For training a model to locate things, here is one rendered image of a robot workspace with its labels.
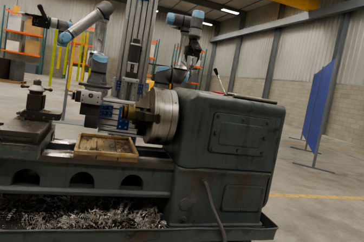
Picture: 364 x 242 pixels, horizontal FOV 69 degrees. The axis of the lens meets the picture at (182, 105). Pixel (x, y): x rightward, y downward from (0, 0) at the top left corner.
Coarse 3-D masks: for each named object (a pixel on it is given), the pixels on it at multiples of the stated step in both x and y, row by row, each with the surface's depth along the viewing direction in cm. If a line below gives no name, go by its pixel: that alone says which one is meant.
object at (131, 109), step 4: (128, 104) 143; (124, 108) 140; (128, 108) 140; (132, 108) 141; (136, 108) 144; (124, 112) 140; (128, 112) 140; (132, 112) 140; (124, 116) 140; (128, 116) 140; (132, 116) 141; (132, 120) 142
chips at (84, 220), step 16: (0, 208) 126; (16, 208) 129; (32, 208) 132; (48, 208) 135; (64, 208) 136; (80, 208) 136; (96, 208) 140; (112, 208) 142; (128, 208) 145; (144, 208) 145; (0, 224) 117; (16, 224) 119; (32, 224) 117; (48, 224) 118; (64, 224) 120; (80, 224) 121; (96, 224) 122; (112, 224) 124; (128, 224) 124; (144, 224) 133; (160, 224) 135
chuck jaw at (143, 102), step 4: (144, 92) 150; (148, 92) 151; (144, 96) 149; (148, 96) 150; (140, 100) 147; (144, 100) 148; (148, 100) 149; (136, 104) 146; (140, 104) 146; (144, 104) 147; (148, 104) 148; (140, 108) 147; (144, 108) 147; (148, 108) 147
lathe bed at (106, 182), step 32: (0, 160) 115; (32, 160) 118; (64, 160) 122; (96, 160) 126; (160, 160) 144; (0, 192) 116; (32, 192) 120; (64, 192) 124; (96, 192) 128; (128, 192) 133; (160, 192) 139
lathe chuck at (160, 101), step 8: (152, 88) 146; (160, 88) 146; (152, 96) 143; (160, 96) 137; (168, 96) 139; (152, 104) 141; (160, 104) 135; (168, 104) 136; (152, 112) 138; (160, 112) 134; (168, 112) 135; (160, 120) 133; (168, 120) 135; (152, 128) 134; (160, 128) 135; (168, 128) 136; (144, 136) 150; (152, 136) 136; (160, 136) 137; (152, 144) 145; (160, 144) 144
